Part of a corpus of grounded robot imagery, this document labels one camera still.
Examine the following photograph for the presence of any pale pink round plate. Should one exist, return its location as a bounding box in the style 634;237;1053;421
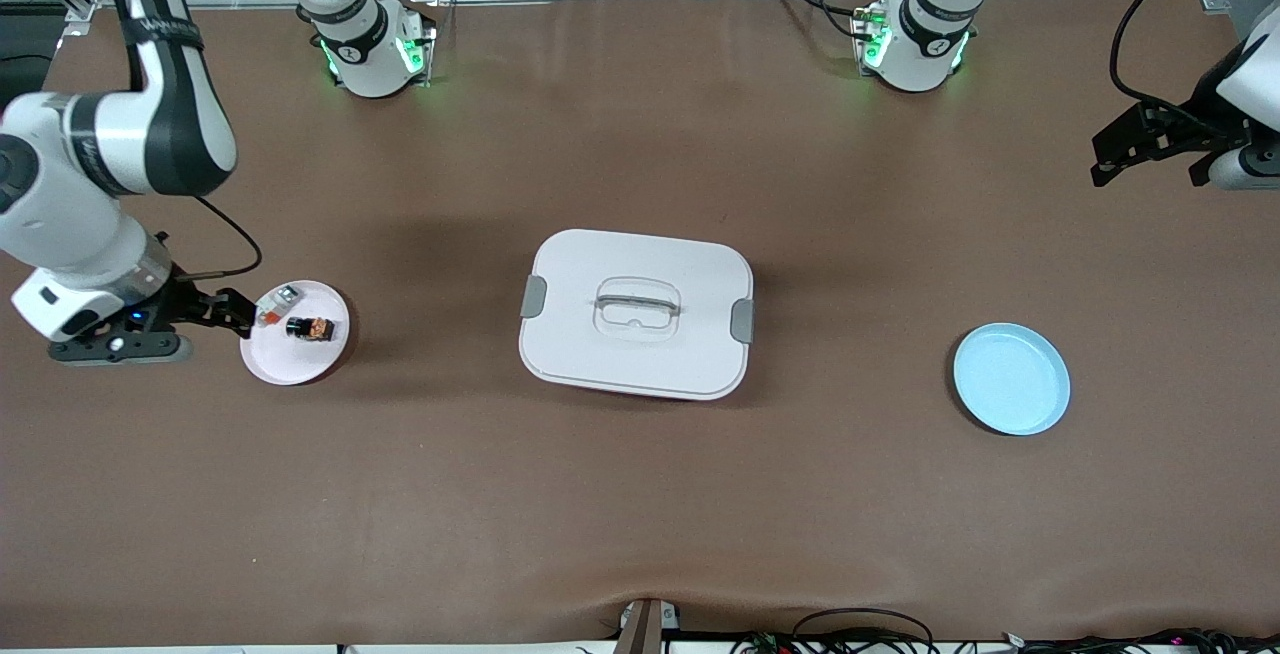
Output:
239;280;352;386

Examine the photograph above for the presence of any light blue round plate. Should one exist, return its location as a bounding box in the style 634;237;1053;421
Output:
952;323;1072;437

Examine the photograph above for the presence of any white lidded storage box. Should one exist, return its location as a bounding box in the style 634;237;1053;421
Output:
518;228;755;402

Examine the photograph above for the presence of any white switch with orange tab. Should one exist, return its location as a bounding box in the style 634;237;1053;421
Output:
250;284;304;328

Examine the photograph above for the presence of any black left base cable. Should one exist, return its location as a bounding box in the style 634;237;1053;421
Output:
765;0;881;41

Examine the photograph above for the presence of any black floor cable bundle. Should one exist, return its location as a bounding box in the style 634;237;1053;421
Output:
730;628;1280;654

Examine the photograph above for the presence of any brown camera mount post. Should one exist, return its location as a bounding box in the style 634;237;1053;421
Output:
615;597;683;654

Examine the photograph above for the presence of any black cable loop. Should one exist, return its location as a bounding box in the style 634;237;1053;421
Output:
792;608;937;654

